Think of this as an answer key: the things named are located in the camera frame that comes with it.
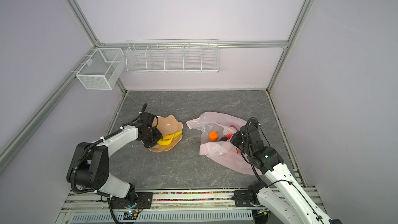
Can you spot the dark purple grape bunch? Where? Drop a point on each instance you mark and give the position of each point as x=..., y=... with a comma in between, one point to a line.
x=224, y=139

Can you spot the long white wire basket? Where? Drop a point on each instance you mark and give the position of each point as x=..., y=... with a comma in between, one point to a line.
x=179, y=55

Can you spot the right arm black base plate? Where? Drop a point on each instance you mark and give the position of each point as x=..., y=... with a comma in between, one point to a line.
x=248, y=198

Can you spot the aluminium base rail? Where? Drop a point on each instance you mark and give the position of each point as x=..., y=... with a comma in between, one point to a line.
x=170, y=206

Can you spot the pink fruit-print plastic bag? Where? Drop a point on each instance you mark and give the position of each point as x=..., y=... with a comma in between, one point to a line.
x=223, y=153

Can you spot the small orange tangerine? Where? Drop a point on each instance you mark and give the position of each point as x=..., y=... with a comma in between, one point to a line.
x=213, y=136

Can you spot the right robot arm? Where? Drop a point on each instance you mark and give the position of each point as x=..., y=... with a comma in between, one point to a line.
x=277, y=190

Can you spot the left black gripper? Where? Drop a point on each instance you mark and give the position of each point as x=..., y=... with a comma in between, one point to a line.
x=158, y=136

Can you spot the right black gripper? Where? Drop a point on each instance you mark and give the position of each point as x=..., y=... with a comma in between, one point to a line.
x=237, y=136

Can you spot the yellow banana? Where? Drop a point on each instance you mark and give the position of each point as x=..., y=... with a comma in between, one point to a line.
x=168, y=139

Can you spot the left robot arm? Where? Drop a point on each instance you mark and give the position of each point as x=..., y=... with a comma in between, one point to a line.
x=89, y=170

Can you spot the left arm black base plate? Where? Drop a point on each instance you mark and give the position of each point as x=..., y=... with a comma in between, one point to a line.
x=141, y=200

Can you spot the tan scalloped fruit bowl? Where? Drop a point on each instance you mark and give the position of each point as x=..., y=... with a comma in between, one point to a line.
x=168, y=125

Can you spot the small white mesh basket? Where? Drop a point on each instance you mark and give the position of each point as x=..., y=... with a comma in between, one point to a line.
x=102, y=69

